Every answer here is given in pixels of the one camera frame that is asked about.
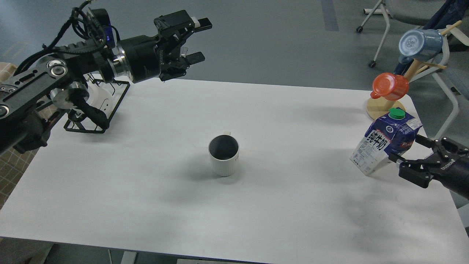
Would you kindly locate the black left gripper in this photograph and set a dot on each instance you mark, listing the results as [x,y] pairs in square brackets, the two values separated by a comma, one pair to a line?
[142,58]

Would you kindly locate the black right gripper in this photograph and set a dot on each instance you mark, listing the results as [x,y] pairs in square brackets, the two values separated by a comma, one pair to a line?
[447,164]

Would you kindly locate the blue white milk carton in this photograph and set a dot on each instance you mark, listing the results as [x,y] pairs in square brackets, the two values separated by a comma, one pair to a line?
[392,133]

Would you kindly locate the white ribbed ceramic mug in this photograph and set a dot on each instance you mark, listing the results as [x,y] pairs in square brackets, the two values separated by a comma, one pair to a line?
[224,153]

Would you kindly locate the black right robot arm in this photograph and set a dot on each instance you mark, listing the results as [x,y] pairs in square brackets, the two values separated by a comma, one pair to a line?
[448,164]

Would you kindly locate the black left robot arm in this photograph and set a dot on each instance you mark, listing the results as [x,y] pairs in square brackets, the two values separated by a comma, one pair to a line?
[51,82]

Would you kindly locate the wooden cup tree stand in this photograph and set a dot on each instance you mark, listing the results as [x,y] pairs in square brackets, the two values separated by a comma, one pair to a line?
[378,107]

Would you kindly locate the orange plastic cup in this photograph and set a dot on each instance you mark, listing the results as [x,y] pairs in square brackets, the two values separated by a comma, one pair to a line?
[389,86]

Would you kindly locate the blue plastic cup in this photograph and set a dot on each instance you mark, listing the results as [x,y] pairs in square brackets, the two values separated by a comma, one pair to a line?
[418,44]

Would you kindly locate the grey office chair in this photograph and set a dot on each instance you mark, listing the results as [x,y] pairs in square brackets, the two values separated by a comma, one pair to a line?
[417,13]

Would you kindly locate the checkered beige cloth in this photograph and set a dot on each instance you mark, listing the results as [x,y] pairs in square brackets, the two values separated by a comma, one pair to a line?
[12,166]

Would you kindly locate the black wire dish rack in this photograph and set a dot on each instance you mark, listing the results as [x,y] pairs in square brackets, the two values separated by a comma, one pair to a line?
[79,123]

